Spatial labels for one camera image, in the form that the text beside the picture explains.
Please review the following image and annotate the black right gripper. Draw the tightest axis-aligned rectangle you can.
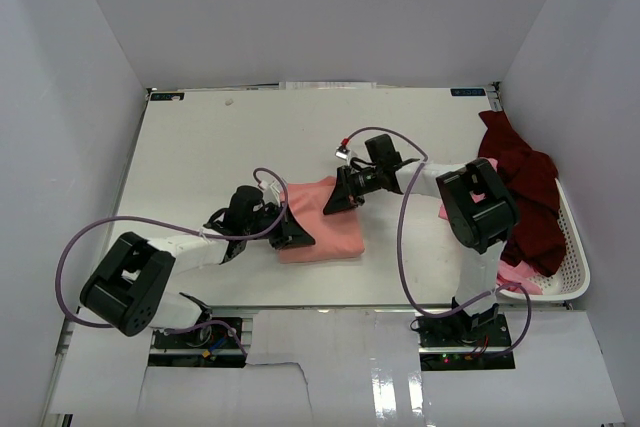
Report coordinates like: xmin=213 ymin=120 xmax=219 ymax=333
xmin=323 ymin=164 xmax=383 ymax=215

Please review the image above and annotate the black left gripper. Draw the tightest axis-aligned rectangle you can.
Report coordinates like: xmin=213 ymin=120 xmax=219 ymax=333
xmin=243 ymin=201 xmax=315 ymax=250

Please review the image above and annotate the salmon pink t shirt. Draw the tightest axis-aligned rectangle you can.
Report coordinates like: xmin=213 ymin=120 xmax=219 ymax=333
xmin=278 ymin=176 xmax=365 ymax=264

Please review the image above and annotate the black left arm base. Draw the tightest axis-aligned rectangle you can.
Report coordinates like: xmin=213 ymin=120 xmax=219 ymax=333
xmin=148 ymin=317 xmax=249 ymax=368

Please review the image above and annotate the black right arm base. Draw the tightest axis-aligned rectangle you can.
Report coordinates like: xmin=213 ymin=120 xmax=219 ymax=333
xmin=410 ymin=314 xmax=516 ymax=372

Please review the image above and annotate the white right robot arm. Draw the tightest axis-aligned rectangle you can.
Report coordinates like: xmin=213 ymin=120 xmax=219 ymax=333
xmin=323 ymin=127 xmax=520 ymax=346

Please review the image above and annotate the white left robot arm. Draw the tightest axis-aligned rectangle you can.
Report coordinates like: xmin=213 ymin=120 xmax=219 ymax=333
xmin=80 ymin=185 xmax=316 ymax=346

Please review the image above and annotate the white paper sheets front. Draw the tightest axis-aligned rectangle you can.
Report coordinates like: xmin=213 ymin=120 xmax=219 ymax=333
xmin=50 ymin=310 xmax=624 ymax=426

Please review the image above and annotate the blue right table label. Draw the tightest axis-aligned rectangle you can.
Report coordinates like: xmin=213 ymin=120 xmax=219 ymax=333
xmin=450 ymin=88 xmax=486 ymax=97

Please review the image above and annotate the blue table label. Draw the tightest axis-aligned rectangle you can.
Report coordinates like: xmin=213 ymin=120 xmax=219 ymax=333
xmin=149 ymin=92 xmax=185 ymax=102
xmin=450 ymin=88 xmax=486 ymax=97

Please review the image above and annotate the light pink t shirt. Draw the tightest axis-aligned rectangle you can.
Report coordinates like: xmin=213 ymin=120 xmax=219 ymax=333
xmin=438 ymin=158 xmax=542 ymax=295

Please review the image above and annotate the blue left table label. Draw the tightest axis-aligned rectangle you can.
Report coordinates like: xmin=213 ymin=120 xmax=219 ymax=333
xmin=149 ymin=92 xmax=185 ymax=102

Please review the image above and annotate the dark red t shirt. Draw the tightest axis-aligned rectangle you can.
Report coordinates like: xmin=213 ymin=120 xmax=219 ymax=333
xmin=478 ymin=111 xmax=566 ymax=277

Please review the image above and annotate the white perforated laundry basket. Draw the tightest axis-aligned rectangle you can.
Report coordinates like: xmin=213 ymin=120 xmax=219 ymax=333
xmin=529 ymin=180 xmax=591 ymax=304

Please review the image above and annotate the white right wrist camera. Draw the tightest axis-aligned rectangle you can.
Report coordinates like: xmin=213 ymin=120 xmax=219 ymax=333
xmin=335 ymin=137 xmax=357 ymax=166

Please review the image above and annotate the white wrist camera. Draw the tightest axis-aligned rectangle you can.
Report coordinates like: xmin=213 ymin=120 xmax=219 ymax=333
xmin=266 ymin=181 xmax=285 ymax=203
xmin=335 ymin=137 xmax=357 ymax=166

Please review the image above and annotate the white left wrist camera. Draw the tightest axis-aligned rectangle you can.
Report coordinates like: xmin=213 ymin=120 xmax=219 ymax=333
xmin=266 ymin=181 xmax=285 ymax=203

